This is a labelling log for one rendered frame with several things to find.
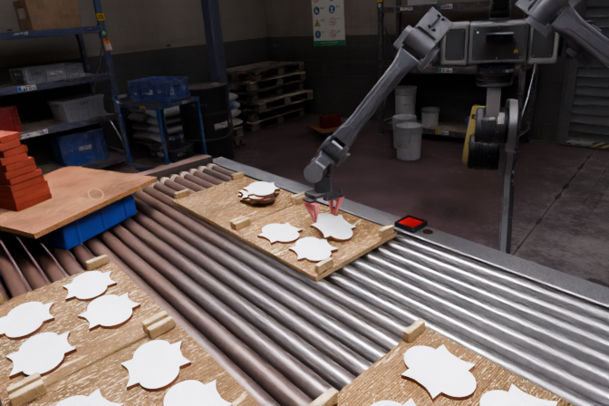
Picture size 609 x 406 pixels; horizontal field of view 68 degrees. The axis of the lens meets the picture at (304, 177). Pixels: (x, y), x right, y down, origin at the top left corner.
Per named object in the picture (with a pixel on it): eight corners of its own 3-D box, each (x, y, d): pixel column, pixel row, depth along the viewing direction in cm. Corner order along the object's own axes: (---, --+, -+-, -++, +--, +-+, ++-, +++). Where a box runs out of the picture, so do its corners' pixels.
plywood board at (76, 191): (71, 169, 196) (69, 165, 195) (157, 181, 174) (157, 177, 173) (-58, 216, 154) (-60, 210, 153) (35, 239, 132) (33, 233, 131)
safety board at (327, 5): (314, 45, 712) (310, -17, 681) (345, 45, 673) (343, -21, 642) (313, 46, 710) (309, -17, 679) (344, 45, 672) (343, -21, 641)
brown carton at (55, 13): (68, 30, 506) (62, -1, 495) (84, 29, 482) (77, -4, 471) (19, 33, 470) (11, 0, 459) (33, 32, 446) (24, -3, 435)
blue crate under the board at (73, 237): (83, 203, 184) (78, 180, 181) (140, 213, 171) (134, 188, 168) (8, 236, 159) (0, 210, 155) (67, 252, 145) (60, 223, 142)
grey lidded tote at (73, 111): (92, 112, 542) (87, 91, 534) (109, 113, 522) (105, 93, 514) (50, 121, 504) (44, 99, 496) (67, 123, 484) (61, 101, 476)
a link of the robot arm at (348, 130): (439, 49, 125) (410, 24, 126) (439, 49, 120) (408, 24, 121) (345, 163, 141) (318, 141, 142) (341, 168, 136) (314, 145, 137)
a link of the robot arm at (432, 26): (463, 19, 119) (433, -4, 120) (429, 61, 121) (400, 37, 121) (434, 56, 164) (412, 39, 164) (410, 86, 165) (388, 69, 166)
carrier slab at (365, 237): (308, 202, 171) (308, 198, 170) (397, 236, 142) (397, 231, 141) (230, 235, 149) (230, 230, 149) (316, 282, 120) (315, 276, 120)
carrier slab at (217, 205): (245, 178, 200) (244, 176, 200) (307, 202, 171) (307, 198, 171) (172, 203, 179) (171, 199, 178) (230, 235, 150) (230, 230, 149)
